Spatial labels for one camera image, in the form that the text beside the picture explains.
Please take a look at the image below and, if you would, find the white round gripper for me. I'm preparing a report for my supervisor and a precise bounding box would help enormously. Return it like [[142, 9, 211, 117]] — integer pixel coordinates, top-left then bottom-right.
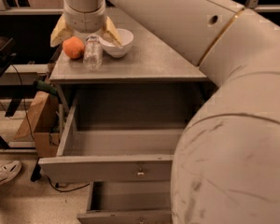
[[50, 1, 122, 48]]

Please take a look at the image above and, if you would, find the clear plastic water bottle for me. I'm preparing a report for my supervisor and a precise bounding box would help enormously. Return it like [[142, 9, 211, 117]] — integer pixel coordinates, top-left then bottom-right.
[[83, 34, 103, 71]]

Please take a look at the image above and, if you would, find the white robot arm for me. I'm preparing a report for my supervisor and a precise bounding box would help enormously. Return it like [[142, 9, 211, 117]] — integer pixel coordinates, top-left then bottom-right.
[[63, 0, 280, 224]]

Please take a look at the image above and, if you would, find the grey cabinet with top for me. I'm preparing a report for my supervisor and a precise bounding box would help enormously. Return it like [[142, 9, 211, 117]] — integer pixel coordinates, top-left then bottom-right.
[[50, 7, 208, 108]]

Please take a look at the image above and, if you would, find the grey open top drawer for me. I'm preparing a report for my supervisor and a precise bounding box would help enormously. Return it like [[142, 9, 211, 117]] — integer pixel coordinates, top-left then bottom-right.
[[39, 82, 203, 183]]

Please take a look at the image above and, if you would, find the grey open drawer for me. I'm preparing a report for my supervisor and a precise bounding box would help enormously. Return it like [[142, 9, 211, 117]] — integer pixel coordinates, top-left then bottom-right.
[[39, 82, 203, 183], [77, 181, 172, 224]]

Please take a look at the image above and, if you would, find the metal top drawer knob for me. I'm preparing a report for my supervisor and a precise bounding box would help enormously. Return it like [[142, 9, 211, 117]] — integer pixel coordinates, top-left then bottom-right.
[[136, 168, 146, 177]]

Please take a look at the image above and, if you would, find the metal drawer knob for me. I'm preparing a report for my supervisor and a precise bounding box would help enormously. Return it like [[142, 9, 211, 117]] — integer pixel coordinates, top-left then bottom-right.
[[138, 217, 146, 224], [136, 168, 146, 177]]

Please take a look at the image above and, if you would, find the grey open lower drawer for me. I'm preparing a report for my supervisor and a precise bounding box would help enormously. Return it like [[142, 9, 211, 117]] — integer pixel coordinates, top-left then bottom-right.
[[77, 181, 172, 224]]

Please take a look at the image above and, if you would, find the metal lower drawer knob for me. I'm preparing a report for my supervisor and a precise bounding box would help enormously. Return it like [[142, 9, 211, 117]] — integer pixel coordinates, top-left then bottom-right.
[[138, 217, 146, 224]]

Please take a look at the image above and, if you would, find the orange fruit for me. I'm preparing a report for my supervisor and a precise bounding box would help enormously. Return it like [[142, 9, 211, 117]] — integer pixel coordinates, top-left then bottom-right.
[[63, 36, 85, 59]]

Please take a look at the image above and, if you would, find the white ceramic bowl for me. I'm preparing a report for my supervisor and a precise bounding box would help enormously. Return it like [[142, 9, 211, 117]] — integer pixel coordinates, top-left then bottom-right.
[[99, 28, 133, 58]]

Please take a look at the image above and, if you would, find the brown cardboard box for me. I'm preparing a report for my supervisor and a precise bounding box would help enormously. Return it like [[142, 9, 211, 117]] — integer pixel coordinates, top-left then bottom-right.
[[14, 91, 60, 158]]

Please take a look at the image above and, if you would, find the white sneaker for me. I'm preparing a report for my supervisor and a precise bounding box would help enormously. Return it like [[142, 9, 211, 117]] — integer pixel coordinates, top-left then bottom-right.
[[0, 161, 21, 186]]

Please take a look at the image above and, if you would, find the green handled tool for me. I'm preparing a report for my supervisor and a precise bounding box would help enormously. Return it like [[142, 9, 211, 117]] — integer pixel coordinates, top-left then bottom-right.
[[34, 80, 58, 96]]

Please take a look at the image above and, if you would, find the black cable on floor left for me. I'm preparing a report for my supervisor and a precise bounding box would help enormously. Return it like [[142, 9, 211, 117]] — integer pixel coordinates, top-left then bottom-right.
[[46, 175, 91, 194]]

